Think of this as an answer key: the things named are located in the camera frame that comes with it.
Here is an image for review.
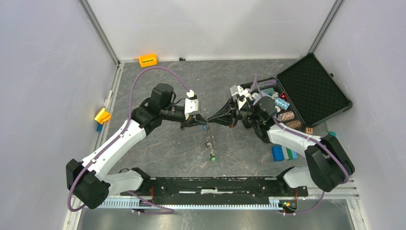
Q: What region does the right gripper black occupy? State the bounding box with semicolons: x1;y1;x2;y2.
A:
207;97;262;129

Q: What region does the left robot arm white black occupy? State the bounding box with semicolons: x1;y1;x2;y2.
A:
66;83;206;212

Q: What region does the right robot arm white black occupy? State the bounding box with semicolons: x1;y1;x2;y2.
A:
208;97;355;196

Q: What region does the blue green white block stack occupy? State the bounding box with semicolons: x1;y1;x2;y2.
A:
271;146;298;162

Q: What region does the orange box at back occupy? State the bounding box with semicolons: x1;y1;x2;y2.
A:
138;54;158;68

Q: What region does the black poker chip case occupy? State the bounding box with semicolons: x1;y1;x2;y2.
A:
242;53;352;131

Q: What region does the small wooden letter cube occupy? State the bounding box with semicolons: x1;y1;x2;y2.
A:
304;127;314;135

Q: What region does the yellow orange block at left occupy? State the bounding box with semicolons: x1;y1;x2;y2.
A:
94;107;112;125

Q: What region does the small blue block at left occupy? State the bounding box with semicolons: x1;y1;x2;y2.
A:
96;124;103;133

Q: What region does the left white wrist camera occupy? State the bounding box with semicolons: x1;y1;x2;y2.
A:
184;90;200;118

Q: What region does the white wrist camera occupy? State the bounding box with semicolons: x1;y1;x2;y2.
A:
230;85;251;102
184;90;200;118

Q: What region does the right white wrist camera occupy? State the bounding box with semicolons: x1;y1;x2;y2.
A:
230;85;251;102

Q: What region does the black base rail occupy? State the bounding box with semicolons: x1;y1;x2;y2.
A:
136;176;308;205

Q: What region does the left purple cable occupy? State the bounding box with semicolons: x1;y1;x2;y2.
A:
67;66;195;215

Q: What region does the purple cable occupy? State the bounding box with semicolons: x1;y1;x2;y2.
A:
248;73;350;217
67;66;195;215

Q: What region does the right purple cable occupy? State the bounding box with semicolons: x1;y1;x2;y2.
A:
248;73;350;217

